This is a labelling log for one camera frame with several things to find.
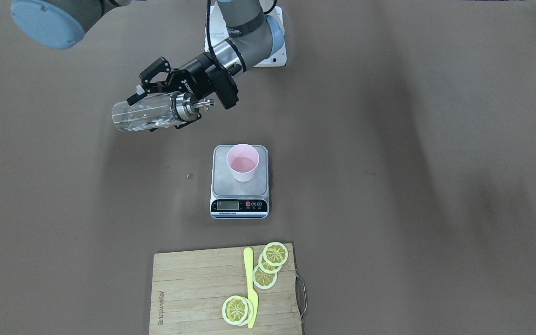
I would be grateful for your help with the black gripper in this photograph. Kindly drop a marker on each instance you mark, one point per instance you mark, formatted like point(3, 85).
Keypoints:
point(195, 70)

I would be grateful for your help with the pink plastic cup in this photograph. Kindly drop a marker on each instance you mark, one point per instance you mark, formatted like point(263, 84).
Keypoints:
point(243, 160)

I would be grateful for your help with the grey digital kitchen scale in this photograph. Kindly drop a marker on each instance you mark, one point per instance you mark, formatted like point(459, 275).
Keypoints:
point(233, 199)

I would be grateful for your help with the yellow plastic knife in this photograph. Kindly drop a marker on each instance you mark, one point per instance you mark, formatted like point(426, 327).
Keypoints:
point(252, 295)

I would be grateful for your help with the bamboo cutting board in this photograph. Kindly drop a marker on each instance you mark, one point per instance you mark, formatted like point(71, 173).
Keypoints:
point(189, 289)

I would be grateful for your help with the lemon slice middle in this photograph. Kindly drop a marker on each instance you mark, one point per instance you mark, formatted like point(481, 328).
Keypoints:
point(266, 267)

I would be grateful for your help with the lemon slice lower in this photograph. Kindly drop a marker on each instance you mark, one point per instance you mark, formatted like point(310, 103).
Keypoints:
point(263, 280)

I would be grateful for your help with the lemon slice far end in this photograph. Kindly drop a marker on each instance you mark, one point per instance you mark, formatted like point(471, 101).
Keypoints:
point(237, 310)

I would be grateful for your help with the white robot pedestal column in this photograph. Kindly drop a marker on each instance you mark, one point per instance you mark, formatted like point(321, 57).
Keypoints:
point(243, 35)

